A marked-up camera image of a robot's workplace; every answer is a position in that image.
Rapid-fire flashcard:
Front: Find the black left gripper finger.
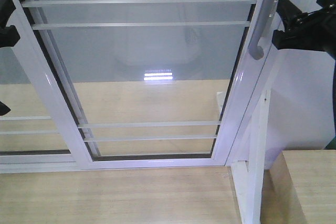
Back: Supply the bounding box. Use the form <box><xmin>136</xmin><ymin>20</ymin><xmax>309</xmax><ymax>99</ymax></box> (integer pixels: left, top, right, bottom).
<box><xmin>0</xmin><ymin>0</ymin><xmax>16</xmax><ymax>28</ymax></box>
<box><xmin>0</xmin><ymin>25</ymin><xmax>20</xmax><ymax>48</ymax></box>

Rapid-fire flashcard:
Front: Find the light wooden block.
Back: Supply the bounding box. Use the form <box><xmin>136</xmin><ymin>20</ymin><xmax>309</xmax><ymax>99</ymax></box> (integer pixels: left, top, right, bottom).
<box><xmin>270</xmin><ymin>150</ymin><xmax>335</xmax><ymax>223</ymax></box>

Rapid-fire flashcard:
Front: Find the fixed white framed glass panel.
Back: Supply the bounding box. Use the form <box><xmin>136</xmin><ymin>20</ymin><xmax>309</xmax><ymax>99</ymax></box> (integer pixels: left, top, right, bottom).
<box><xmin>1</xmin><ymin>47</ymin><xmax>77</xmax><ymax>172</ymax></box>

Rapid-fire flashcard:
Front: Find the green cloth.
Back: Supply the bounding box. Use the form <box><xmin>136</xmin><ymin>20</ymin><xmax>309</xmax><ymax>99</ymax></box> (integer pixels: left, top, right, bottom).
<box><xmin>325</xmin><ymin>137</ymin><xmax>336</xmax><ymax>150</ymax></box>

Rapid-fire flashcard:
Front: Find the white framed sliding glass door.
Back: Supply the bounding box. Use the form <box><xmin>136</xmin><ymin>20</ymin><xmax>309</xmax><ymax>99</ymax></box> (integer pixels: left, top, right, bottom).
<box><xmin>0</xmin><ymin>0</ymin><xmax>297</xmax><ymax>170</ymax></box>

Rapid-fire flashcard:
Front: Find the white wooden support brace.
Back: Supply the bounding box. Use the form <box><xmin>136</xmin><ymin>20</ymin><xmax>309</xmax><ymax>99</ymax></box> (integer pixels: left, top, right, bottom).
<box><xmin>230</xmin><ymin>89</ymin><xmax>271</xmax><ymax>223</ymax></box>

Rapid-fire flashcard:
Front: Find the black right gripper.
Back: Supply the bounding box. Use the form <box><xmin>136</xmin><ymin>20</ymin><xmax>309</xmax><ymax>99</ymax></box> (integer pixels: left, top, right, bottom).
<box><xmin>271</xmin><ymin>0</ymin><xmax>336</xmax><ymax>59</ymax></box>

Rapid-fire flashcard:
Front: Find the light wooden base board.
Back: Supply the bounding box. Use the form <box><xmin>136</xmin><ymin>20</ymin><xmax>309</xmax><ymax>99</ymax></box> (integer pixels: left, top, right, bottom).
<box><xmin>0</xmin><ymin>79</ymin><xmax>242</xmax><ymax>224</ymax></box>

